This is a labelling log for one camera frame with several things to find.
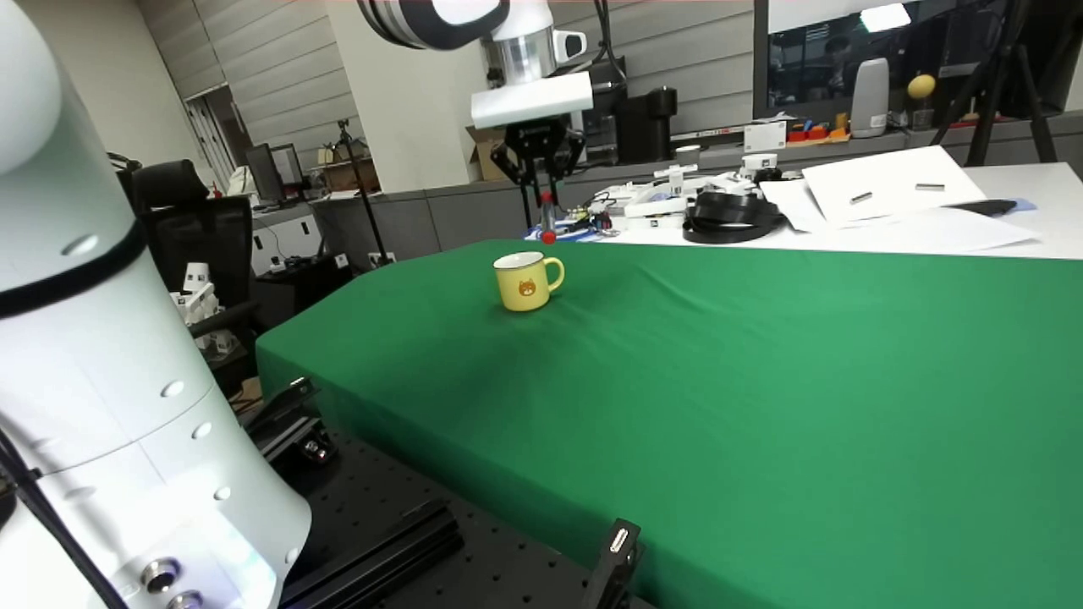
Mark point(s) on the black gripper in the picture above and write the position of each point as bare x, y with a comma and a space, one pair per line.
538, 152

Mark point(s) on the yellow ceramic mug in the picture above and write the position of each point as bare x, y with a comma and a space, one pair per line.
531, 280

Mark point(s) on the red capped marker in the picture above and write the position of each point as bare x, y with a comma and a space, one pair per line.
548, 209

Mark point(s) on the cardboard box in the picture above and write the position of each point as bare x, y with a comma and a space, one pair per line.
485, 147

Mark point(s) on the black desktop computer box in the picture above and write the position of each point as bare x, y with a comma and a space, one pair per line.
645, 126

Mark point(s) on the white speaker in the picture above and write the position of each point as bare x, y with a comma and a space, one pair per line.
870, 99

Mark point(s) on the green table cloth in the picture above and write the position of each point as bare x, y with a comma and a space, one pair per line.
791, 431

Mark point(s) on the black office chair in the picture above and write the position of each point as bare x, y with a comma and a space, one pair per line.
200, 249

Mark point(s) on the white papers on table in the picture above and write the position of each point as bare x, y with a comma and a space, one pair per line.
913, 201

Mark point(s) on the yellow ball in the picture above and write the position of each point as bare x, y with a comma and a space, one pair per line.
923, 86

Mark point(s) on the black tripod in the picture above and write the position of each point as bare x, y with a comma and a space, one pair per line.
989, 82

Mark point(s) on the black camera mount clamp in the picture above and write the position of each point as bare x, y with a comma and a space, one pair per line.
612, 585

